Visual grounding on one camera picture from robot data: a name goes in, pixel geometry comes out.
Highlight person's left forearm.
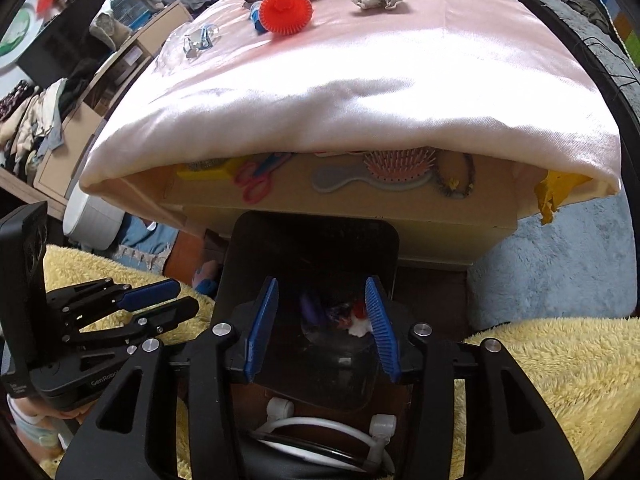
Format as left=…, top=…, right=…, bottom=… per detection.
left=5, top=395, right=68, bottom=461

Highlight dark metal trash bin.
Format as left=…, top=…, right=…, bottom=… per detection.
left=212, top=210, right=401, bottom=411

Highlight white round container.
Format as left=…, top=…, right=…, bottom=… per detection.
left=62, top=190, right=126, bottom=251

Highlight grey fluffy blanket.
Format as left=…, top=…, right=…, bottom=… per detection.
left=525, top=0, right=640, bottom=78

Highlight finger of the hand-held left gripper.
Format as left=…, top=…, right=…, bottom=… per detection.
left=47, top=277, right=182, bottom=323
left=65, top=296, right=201, bottom=349

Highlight black round seat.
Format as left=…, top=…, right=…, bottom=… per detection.
left=240, top=430, right=401, bottom=480

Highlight white cable with plugs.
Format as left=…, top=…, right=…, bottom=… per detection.
left=255, top=397, right=396, bottom=476

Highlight pink and blue plush toy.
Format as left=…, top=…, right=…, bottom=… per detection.
left=192, top=260, right=221, bottom=293

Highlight yellow cloth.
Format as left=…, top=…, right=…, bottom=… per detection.
left=534, top=170, right=593, bottom=226

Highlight light blue denim cloth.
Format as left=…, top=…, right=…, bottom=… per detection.
left=120, top=220, right=181, bottom=276

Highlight red round ridged toy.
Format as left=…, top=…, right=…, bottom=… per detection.
left=247, top=0, right=314, bottom=36

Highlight pink and grey hairbrush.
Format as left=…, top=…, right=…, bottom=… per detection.
left=312, top=147, right=438, bottom=195

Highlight yellow fluffy blanket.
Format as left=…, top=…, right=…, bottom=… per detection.
left=40, top=245, right=640, bottom=480

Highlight beige low table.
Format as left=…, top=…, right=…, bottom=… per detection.
left=95, top=150, right=621, bottom=273

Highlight blue basket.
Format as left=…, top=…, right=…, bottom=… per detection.
left=92, top=0, right=163, bottom=46

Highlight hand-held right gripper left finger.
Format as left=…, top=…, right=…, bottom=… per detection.
left=55, top=276, right=281, bottom=480

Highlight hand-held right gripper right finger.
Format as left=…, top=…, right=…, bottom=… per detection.
left=364, top=276, right=586, bottom=480

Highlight pink handled scissors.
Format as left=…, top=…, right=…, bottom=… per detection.
left=235, top=152, right=293, bottom=203

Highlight pile of clothes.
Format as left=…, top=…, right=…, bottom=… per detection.
left=0, top=77, right=68, bottom=181

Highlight black cable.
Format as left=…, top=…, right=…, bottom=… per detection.
left=585, top=35, right=640, bottom=91

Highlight wooden shelf unit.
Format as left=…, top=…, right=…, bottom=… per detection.
left=30, top=0, right=196, bottom=206

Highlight light blue fluffy rug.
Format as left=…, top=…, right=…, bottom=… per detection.
left=467, top=195, right=640, bottom=331

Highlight yellow box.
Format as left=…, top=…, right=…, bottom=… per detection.
left=176, top=157, right=241, bottom=182

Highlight beaded bracelet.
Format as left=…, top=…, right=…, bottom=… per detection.
left=432, top=152, right=476, bottom=198

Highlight colourful striped knitted blanket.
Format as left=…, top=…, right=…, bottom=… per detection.
left=580, top=0, right=640, bottom=61

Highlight pale pink satin cloth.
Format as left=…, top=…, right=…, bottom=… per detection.
left=80, top=0, right=623, bottom=206

